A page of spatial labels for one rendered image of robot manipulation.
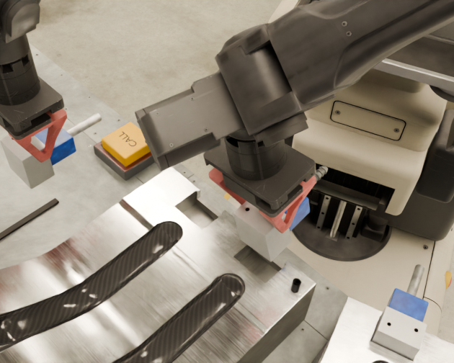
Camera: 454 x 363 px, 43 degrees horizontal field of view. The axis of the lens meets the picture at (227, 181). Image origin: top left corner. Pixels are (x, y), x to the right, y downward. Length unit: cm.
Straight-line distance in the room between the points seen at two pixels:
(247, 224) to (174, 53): 190
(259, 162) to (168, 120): 11
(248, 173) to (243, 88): 14
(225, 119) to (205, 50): 205
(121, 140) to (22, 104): 27
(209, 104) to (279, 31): 10
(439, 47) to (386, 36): 45
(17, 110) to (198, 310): 30
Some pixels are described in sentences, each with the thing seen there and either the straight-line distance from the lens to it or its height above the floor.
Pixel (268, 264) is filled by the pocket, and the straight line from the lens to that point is 74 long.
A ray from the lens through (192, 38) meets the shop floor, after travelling 259.
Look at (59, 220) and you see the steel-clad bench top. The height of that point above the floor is 80.
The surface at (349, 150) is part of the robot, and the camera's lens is 99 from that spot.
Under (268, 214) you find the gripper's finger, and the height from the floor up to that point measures 104.
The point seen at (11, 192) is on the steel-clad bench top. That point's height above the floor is 80.
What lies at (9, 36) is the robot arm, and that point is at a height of 115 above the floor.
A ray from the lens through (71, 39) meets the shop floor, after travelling 261.
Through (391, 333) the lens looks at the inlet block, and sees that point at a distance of 70.
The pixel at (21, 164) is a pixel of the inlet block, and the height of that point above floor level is 95.
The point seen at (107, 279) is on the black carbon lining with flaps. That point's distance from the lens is 71.
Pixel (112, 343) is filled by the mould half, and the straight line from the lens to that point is 66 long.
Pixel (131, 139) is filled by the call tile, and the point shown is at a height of 84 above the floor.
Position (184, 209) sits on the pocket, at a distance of 78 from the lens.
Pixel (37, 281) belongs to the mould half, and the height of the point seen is 90.
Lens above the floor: 148
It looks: 49 degrees down
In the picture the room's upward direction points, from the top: 5 degrees clockwise
